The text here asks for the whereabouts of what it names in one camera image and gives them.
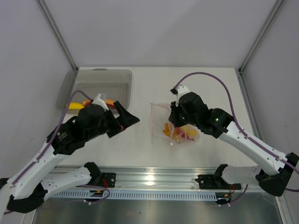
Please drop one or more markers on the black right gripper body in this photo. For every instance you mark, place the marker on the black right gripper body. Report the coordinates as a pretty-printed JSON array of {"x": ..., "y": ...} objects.
[{"x": 180, "y": 118}]

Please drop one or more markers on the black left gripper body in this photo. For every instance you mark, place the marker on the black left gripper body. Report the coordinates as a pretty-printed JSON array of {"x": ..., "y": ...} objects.
[{"x": 110, "y": 124}]

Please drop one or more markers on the yellow lemon toy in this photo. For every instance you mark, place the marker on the yellow lemon toy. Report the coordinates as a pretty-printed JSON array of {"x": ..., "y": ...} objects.
[
  {"x": 74, "y": 106},
  {"x": 188, "y": 131}
]

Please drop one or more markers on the red chili pepper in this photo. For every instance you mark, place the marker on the red chili pepper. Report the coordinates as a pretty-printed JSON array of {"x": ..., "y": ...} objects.
[{"x": 182, "y": 137}]

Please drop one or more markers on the clear pink zip top bag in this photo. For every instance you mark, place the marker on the clear pink zip top bag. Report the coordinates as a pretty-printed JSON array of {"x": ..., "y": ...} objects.
[{"x": 159, "y": 114}]

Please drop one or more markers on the grey translucent plastic tray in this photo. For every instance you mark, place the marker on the grey translucent plastic tray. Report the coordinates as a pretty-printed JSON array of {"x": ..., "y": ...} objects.
[{"x": 116, "y": 84}]

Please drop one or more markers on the orange ginger root toy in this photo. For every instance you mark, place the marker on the orange ginger root toy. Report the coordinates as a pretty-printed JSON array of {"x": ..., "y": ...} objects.
[{"x": 168, "y": 130}]

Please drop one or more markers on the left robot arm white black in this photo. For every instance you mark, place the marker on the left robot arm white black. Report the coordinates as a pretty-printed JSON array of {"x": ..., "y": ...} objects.
[{"x": 29, "y": 189}]

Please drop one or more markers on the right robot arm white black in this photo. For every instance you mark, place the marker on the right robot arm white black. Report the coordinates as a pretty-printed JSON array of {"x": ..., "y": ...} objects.
[{"x": 273, "y": 168}]

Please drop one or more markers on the red grapefruit wedge toy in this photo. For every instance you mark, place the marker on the red grapefruit wedge toy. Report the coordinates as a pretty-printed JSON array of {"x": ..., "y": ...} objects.
[{"x": 109, "y": 103}]

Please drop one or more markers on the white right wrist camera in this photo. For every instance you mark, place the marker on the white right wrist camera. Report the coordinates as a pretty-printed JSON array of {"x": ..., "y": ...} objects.
[{"x": 179, "y": 91}]

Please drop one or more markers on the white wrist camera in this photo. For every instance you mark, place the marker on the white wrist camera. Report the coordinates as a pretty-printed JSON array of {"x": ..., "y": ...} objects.
[
  {"x": 100, "y": 100},
  {"x": 179, "y": 91}
]

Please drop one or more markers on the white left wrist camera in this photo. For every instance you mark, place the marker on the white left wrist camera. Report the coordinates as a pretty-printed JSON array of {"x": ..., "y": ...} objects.
[{"x": 100, "y": 100}]

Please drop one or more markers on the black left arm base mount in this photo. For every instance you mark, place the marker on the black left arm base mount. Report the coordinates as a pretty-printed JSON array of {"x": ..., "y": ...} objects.
[{"x": 107, "y": 180}]

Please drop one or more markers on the right aluminium frame post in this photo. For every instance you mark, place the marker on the right aluminium frame post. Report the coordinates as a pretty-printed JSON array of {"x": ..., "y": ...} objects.
[{"x": 273, "y": 14}]

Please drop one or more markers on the aluminium frame post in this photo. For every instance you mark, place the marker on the aluminium frame post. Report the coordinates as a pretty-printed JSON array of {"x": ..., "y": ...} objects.
[
  {"x": 273, "y": 14},
  {"x": 56, "y": 32}
]

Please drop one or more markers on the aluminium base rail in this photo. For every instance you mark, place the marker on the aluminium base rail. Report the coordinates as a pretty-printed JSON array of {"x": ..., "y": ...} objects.
[{"x": 157, "y": 179}]

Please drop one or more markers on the grey slotted cable duct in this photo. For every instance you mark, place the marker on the grey slotted cable duct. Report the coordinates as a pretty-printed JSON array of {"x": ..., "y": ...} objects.
[{"x": 137, "y": 195}]

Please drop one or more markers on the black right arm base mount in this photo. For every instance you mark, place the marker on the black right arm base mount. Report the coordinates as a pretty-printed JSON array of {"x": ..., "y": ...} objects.
[{"x": 213, "y": 182}]

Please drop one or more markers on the left aluminium frame post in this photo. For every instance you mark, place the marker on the left aluminium frame post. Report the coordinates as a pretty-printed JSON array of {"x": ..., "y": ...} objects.
[{"x": 56, "y": 32}]

